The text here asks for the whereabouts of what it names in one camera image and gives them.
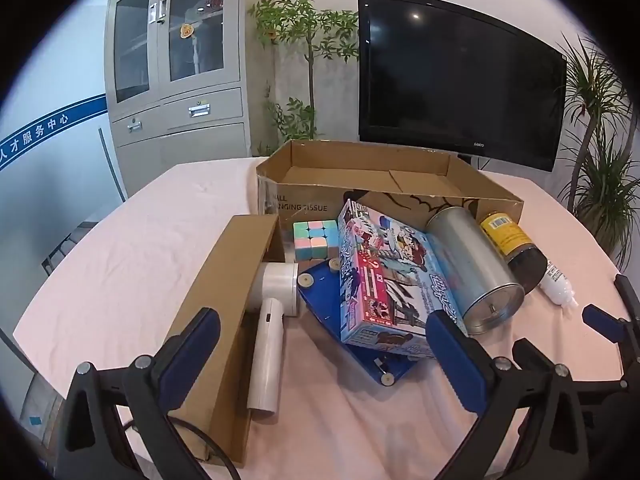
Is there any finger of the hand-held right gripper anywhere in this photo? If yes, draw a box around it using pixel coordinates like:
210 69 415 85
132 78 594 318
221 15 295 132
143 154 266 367
614 274 640 320
581 304 640 387

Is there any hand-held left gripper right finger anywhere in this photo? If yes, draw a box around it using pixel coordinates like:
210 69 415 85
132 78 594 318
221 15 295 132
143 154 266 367
425 310 589 480

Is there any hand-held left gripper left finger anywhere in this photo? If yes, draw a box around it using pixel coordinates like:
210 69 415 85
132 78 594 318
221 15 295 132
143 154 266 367
52 306 222 480

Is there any white spray bottle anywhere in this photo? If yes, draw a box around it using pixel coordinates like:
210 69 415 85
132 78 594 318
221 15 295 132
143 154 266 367
537 260 581 311

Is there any silver metal can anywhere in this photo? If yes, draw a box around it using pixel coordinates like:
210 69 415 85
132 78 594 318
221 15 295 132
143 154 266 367
426 206 526 336

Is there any colourful cartoon printed box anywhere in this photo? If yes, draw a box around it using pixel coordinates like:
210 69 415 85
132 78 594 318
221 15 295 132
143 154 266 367
337 199 468 359

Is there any yellow label dark jar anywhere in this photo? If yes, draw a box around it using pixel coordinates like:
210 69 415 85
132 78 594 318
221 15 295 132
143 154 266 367
479 211 551 297

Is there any large cardboard box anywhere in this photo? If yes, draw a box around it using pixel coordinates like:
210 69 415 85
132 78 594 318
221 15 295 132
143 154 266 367
256 140 525 233

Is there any narrow brown cardboard box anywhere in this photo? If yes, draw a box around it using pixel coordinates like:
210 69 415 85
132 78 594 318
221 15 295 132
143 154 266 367
162 214 286 468

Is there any white hair dryer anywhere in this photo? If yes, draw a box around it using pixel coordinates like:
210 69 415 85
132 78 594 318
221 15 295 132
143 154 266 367
246 261 300 416

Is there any green palm plant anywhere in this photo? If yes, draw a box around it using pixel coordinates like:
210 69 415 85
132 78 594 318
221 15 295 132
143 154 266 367
555 32 640 271

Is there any blue flat board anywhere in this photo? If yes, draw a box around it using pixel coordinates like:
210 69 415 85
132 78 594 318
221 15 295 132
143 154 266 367
296 255 441 387

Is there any pastel puzzle cube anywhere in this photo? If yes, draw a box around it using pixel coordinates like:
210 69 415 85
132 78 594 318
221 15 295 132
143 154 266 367
292 219 340 262

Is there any dark metal chair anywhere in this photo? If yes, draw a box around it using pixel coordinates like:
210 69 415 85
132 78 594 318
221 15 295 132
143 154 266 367
41 220 96 277

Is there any grey metal cabinet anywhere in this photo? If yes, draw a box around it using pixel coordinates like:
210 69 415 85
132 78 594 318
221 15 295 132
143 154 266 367
103 0 251 200

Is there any black flat screen television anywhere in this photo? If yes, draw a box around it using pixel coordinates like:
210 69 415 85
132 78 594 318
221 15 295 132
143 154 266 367
357 0 568 173

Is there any leafy green potted tree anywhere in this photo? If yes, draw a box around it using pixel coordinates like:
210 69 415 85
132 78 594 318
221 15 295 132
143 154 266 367
248 0 361 156

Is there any black cable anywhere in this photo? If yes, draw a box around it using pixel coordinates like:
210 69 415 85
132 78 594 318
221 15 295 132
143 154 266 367
120 412 241 480

